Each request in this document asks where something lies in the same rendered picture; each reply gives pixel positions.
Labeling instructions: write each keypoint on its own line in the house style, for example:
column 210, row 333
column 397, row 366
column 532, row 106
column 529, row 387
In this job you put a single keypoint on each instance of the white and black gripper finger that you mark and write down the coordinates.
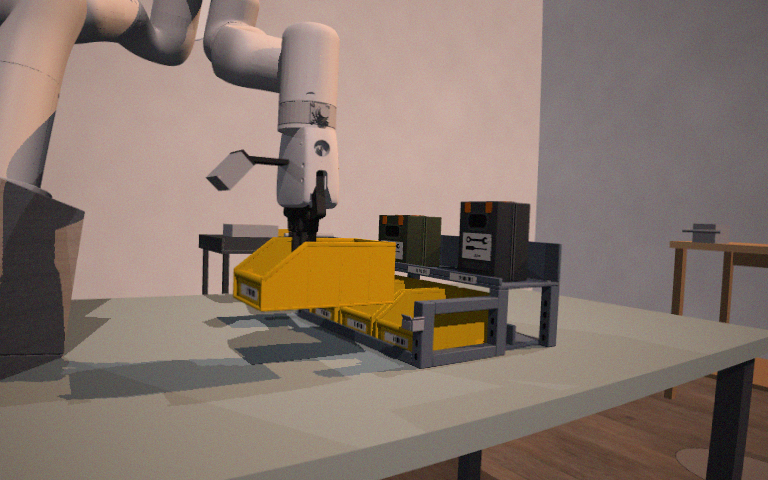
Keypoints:
column 290, row 213
column 307, row 224

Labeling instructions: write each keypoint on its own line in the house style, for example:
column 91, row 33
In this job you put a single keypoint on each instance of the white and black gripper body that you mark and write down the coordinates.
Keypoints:
column 304, row 145

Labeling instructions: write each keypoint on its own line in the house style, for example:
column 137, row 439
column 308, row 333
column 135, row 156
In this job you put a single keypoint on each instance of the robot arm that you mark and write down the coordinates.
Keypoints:
column 38, row 36

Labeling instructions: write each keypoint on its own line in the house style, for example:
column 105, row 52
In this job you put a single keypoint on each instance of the dark grey tool case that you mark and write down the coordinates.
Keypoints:
column 494, row 238

